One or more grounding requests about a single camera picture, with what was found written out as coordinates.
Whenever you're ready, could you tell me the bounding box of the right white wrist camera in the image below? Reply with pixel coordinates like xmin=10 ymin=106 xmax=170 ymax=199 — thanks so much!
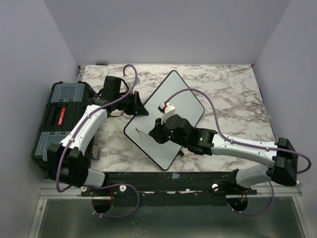
xmin=158 ymin=102 xmax=176 ymax=124

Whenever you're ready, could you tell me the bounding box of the black mounting rail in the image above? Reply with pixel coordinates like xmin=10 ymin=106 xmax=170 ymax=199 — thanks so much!
xmin=81 ymin=172 xmax=245 ymax=207

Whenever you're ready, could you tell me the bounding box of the black plastic toolbox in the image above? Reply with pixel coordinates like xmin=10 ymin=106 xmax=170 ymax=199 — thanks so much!
xmin=32 ymin=81 xmax=101 ymax=171

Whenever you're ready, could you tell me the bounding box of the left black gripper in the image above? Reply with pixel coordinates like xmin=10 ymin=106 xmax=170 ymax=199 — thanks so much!
xmin=115 ymin=91 xmax=149 ymax=116

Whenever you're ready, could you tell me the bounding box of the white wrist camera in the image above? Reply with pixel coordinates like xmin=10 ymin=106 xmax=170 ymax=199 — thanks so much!
xmin=123 ymin=75 xmax=135 ymax=88
xmin=158 ymin=102 xmax=176 ymax=124

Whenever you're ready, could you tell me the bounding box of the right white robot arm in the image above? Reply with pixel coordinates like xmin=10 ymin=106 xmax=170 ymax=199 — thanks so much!
xmin=149 ymin=115 xmax=298 ymax=194

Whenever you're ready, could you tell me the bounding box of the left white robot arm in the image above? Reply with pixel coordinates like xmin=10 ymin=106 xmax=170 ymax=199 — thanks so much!
xmin=47 ymin=76 xmax=149 ymax=196

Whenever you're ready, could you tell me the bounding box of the black framed whiteboard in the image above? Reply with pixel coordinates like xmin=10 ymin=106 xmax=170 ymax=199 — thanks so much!
xmin=123 ymin=70 xmax=205 ymax=171

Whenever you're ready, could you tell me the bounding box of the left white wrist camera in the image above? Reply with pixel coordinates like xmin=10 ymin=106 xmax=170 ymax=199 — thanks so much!
xmin=123 ymin=75 xmax=135 ymax=88

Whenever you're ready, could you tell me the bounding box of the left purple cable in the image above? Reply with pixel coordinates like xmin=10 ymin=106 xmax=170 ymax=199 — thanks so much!
xmin=55 ymin=64 xmax=141 ymax=219

